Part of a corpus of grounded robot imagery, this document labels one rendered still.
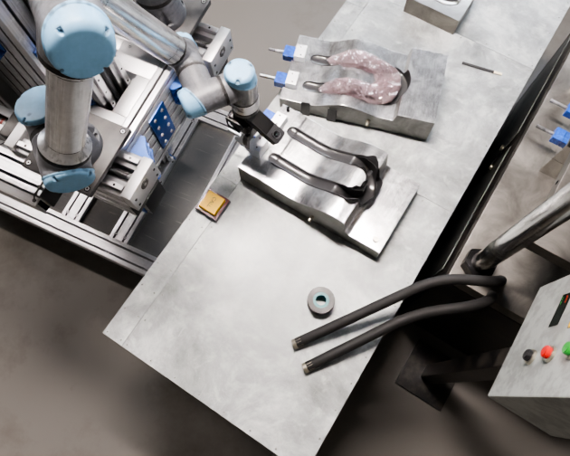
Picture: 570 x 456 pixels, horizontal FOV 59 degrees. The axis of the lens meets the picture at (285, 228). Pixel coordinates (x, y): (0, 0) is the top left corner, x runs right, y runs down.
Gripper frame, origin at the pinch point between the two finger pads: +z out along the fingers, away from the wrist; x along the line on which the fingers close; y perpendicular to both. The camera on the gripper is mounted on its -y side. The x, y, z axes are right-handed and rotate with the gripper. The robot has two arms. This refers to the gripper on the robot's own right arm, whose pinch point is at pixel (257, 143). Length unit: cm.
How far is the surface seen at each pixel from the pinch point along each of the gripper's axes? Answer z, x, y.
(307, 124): 4.9, -15.7, -8.1
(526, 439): 92, 20, -140
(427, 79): 3, -49, -33
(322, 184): 3.4, -0.3, -22.9
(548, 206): -38, -5, -72
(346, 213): -0.2, 5.4, -34.0
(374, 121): 9.3, -30.1, -24.8
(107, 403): 92, 103, 18
